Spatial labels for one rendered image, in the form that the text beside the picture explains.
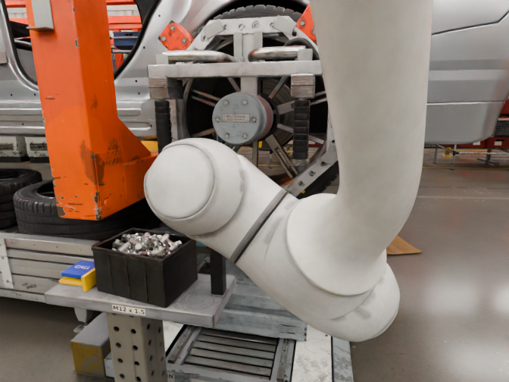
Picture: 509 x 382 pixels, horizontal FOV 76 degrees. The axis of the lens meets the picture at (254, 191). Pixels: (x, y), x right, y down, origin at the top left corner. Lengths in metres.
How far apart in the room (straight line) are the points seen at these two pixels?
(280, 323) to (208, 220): 0.95
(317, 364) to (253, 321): 0.25
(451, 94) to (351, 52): 1.30
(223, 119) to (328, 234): 0.62
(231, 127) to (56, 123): 0.58
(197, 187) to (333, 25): 0.17
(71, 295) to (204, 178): 0.67
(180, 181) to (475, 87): 1.32
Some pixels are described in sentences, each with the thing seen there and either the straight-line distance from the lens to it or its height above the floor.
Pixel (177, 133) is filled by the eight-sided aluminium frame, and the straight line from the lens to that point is 1.07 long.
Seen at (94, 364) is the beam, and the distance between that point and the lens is 1.34.
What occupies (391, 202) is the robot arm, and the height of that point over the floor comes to 0.82.
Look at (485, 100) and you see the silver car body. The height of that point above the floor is 0.91.
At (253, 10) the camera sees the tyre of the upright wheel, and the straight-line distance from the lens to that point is 1.11.
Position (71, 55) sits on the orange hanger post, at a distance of 1.15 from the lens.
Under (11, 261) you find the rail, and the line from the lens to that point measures 1.63.
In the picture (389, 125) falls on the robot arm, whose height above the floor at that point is 0.87.
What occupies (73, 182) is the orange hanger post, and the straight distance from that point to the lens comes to 1.20.
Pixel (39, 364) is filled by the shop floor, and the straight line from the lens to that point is 1.51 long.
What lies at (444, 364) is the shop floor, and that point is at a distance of 1.46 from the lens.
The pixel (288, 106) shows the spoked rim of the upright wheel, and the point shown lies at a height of 0.88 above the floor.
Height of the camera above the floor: 0.88
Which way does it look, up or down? 14 degrees down
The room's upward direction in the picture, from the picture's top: straight up
